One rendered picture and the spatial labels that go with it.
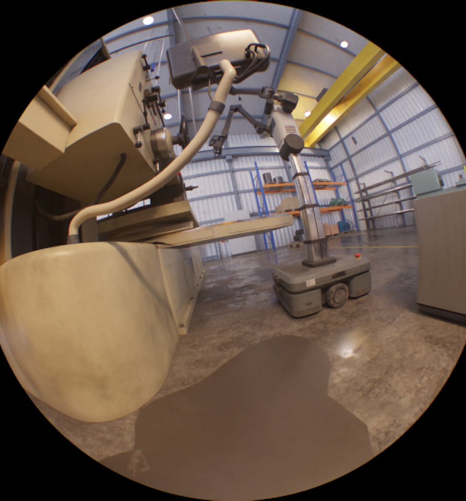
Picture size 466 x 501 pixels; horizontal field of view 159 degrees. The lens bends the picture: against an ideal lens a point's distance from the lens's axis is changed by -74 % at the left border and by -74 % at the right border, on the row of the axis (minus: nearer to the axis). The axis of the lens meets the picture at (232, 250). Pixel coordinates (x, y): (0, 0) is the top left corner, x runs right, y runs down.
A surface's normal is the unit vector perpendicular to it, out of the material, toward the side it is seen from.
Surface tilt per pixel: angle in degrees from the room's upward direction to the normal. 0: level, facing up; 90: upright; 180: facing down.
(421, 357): 0
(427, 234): 90
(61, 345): 90
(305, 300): 90
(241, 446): 0
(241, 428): 0
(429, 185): 90
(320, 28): 169
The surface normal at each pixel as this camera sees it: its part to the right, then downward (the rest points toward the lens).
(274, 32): 0.21, 0.97
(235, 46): -0.07, 0.38
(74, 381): 0.61, -0.09
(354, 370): -0.18, -0.98
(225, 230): 0.12, 0.00
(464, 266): -0.97, 0.19
